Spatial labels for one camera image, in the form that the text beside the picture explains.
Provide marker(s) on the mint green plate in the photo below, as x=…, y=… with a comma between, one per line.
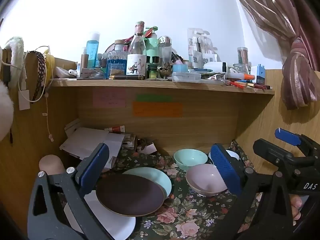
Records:
x=155, y=177

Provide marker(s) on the clear plastic case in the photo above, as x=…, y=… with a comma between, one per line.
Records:
x=186, y=76

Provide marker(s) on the white charger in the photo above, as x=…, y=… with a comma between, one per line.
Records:
x=24, y=100

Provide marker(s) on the clear blister packs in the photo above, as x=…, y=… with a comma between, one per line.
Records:
x=200, y=47

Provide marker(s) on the light blue box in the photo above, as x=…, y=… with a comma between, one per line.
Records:
x=180, y=68

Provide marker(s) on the clear glass bottle illustrated label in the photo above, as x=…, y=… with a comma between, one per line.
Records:
x=136, y=62

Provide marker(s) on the person's right hand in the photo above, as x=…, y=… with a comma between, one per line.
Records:
x=296, y=207

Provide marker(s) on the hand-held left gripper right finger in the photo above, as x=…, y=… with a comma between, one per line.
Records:
x=225, y=170

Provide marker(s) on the stack of booklets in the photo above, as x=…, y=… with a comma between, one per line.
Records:
x=130, y=141

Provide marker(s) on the orange capped marker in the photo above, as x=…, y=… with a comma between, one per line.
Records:
x=243, y=76

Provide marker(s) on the brown plate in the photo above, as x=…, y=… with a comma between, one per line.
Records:
x=130, y=195

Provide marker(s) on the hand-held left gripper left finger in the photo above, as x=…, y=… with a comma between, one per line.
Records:
x=93, y=166

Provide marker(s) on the white plate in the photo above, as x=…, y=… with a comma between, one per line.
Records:
x=110, y=221

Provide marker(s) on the mint green bowl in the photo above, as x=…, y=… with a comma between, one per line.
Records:
x=190, y=157

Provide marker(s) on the wooden shelf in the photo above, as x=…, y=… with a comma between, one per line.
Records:
x=160, y=86

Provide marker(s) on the striped pink curtain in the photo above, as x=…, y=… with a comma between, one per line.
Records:
x=287, y=17

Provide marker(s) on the blue white box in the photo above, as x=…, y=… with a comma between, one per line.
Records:
x=258, y=74

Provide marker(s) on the cream mug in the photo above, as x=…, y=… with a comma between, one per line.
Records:
x=51, y=163

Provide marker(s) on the patterned headband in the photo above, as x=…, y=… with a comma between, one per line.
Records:
x=40, y=75

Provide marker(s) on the yellow plastic item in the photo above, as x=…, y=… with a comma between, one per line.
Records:
x=50, y=65

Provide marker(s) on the green paper note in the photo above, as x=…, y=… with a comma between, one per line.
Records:
x=153, y=98

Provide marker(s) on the pink bowl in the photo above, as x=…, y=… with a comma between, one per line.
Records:
x=202, y=180

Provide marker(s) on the clear bottle silver cap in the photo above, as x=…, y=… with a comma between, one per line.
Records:
x=164, y=52

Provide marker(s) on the white black-spotted bowl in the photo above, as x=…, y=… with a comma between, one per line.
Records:
x=233, y=154

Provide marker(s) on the glass jar blue liquid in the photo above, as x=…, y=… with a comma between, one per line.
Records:
x=116, y=65

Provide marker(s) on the small white box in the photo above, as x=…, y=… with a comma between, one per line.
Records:
x=149, y=148

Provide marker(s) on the pink paper note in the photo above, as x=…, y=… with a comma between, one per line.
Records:
x=109, y=98

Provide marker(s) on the blue liquid plastic bottle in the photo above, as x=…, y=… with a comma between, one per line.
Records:
x=92, y=50

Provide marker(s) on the clear pencil tube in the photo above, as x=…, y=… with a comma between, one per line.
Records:
x=242, y=56

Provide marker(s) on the stack of white papers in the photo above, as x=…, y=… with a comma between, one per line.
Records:
x=85, y=140

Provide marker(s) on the mint green pump bottle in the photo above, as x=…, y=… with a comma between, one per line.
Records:
x=152, y=47

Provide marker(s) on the dark green small bottle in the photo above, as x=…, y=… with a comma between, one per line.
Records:
x=153, y=72

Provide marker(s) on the red tube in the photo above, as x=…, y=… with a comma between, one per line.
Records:
x=115, y=129

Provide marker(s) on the white fluffy ball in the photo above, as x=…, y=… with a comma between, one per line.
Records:
x=5, y=112

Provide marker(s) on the orange paper note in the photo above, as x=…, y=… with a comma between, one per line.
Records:
x=157, y=109

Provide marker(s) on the floral tablecloth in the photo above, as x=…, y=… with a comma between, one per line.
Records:
x=190, y=220

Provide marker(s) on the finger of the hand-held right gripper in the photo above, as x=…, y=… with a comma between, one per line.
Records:
x=270, y=150
x=287, y=137

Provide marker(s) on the white fluffy headband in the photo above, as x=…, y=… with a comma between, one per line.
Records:
x=17, y=52

